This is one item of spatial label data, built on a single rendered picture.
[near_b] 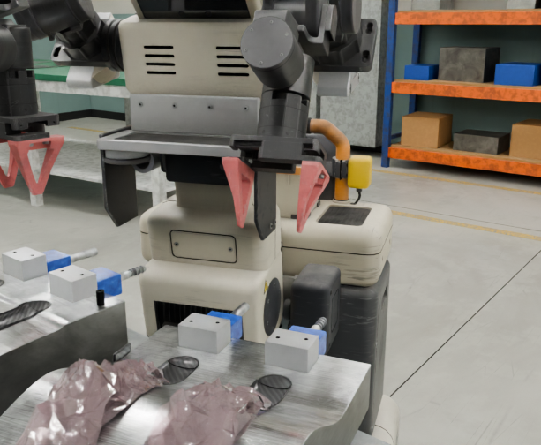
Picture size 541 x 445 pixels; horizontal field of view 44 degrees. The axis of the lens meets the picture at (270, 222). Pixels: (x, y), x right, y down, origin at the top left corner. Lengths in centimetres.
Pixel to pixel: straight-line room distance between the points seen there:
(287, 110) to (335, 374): 29
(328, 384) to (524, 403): 176
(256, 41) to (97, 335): 38
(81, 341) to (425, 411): 164
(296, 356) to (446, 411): 162
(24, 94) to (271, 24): 33
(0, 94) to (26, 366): 33
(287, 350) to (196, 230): 46
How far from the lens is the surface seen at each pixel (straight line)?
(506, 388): 250
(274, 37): 71
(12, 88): 88
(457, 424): 226
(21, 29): 88
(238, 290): 111
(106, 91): 409
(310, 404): 67
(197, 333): 77
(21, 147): 85
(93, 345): 82
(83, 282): 84
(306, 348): 72
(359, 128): 627
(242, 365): 74
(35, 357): 78
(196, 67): 109
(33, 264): 93
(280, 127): 75
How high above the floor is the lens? 121
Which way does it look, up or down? 17 degrees down
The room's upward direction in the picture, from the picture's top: straight up
